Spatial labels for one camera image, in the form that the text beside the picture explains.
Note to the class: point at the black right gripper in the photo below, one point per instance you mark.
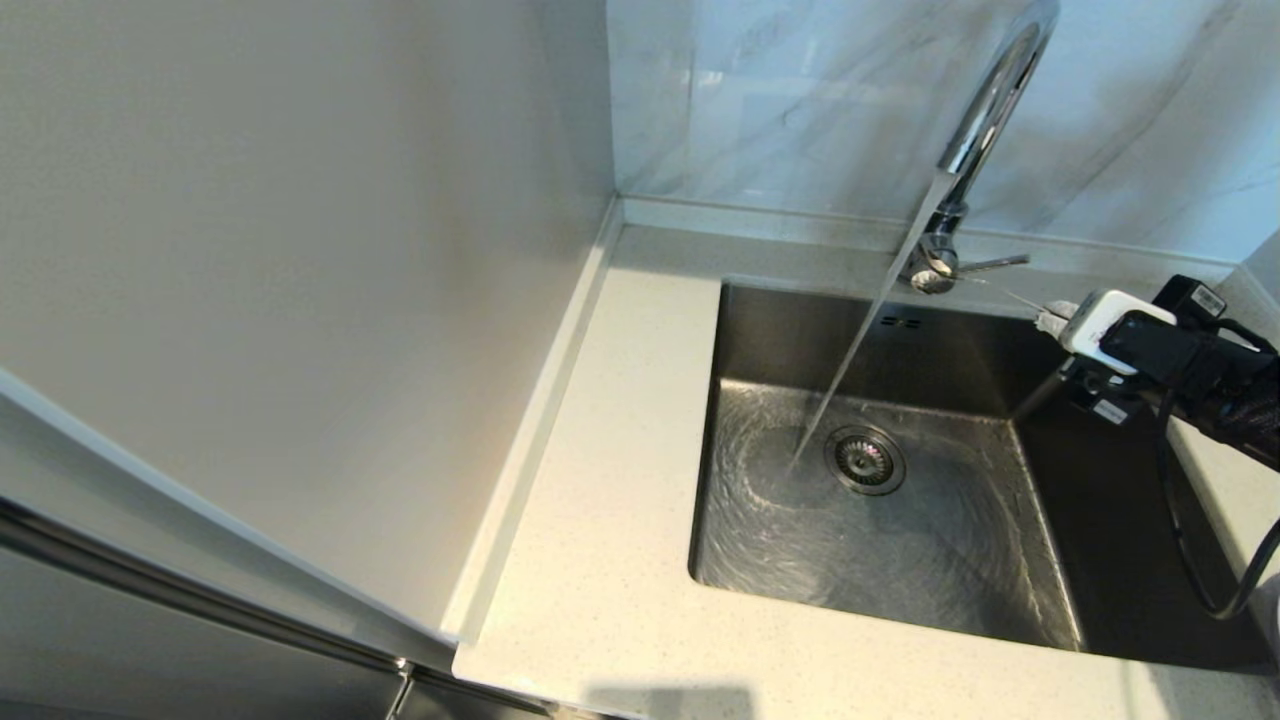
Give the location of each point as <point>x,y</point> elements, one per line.
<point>1160,350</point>

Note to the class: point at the metal spoon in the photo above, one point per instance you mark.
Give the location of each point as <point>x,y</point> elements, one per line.
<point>1030,300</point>

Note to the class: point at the chrome gooseneck faucet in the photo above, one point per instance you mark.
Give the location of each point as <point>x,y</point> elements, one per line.
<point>990,100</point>

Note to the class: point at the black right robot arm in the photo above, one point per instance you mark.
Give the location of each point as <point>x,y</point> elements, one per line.
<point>1240,410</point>

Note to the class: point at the stainless steel sink basin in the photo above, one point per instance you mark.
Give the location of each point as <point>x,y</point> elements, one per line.
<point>950,570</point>

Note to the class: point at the round metal drain strainer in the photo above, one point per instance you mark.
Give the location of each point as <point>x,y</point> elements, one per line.
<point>866,461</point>

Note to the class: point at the white cabinet side panel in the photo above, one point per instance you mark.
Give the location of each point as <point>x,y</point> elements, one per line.
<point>300,300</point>

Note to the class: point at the grey steel appliance front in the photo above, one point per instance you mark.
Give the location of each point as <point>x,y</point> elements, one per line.
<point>100,650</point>

